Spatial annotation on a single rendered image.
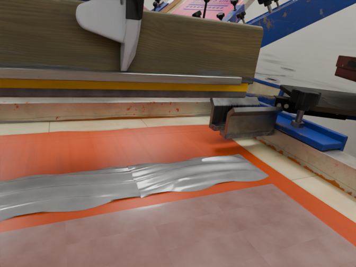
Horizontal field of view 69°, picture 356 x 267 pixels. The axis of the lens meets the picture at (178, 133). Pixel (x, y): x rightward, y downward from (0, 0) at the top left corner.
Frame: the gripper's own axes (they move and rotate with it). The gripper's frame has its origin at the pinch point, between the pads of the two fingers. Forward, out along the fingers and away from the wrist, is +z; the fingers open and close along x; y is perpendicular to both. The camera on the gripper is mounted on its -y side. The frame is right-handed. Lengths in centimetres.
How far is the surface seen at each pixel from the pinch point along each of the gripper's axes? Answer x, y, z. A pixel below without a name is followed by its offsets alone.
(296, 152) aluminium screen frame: 5.6, -25.6, 11.9
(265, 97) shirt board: -46, -67, 17
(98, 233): 12.5, 4.8, 13.6
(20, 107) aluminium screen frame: -17.0, 13.3, 11.0
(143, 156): -1.0, -3.2, 13.6
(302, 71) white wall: -147, -200, 17
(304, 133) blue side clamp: 5.5, -26.2, 8.9
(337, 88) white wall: -109, -200, 25
